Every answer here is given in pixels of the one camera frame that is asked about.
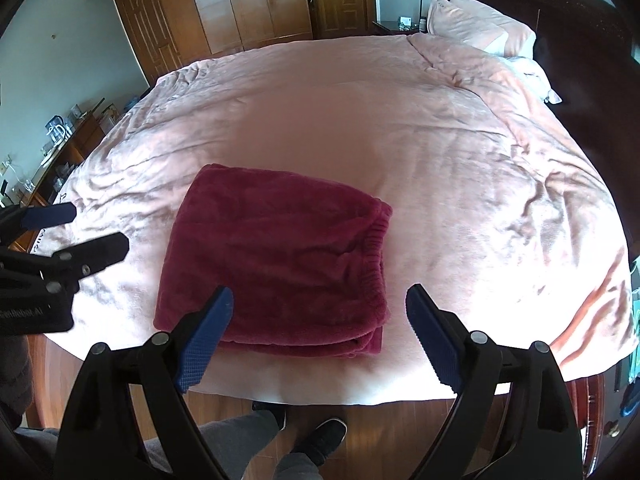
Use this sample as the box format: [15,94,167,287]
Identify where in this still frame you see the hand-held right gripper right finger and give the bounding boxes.
[405,284,583,480]

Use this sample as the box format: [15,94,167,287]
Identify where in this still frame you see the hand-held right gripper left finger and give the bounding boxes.
[59,285,236,480]

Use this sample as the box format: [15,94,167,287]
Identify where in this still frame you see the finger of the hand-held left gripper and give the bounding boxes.
[0,232,131,297]
[0,202,78,246]

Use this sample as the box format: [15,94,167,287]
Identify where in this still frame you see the magenta fleece pants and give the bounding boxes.
[152,162,393,361]

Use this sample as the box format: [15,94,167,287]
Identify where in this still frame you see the wooden desk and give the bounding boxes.
[10,102,121,253]

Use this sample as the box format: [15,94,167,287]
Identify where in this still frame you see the clear electric kettle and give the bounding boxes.
[46,116,69,144]

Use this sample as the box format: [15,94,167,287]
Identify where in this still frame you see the person's left black shoe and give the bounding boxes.
[252,400,287,431]

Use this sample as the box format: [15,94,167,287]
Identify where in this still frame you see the person's black shoe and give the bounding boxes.
[290,419,348,466]
[252,400,287,431]

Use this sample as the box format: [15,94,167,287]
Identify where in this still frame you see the person's left leg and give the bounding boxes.
[145,410,281,480]

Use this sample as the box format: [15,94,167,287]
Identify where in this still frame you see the person's right black shoe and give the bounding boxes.
[290,419,348,466]

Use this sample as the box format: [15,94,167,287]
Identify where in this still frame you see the wooden bed footboard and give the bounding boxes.
[550,367,608,466]

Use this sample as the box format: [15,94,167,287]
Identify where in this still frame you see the teal cloth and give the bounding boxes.
[627,287,640,381]

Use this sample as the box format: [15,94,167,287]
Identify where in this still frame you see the pink fleece blanket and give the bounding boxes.
[27,32,638,406]

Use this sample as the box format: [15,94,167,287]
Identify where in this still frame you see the wooden wardrobe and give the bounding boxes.
[77,0,313,86]

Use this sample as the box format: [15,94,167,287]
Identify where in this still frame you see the white pillow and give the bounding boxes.
[500,55,563,106]

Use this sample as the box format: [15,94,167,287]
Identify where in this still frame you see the dark wooden nightstand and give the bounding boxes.
[372,19,426,37]

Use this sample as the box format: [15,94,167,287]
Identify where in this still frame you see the pink pillow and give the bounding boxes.
[427,0,508,53]
[450,0,537,58]

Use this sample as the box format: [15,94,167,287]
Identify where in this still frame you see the wooden door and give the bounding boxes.
[300,0,378,41]

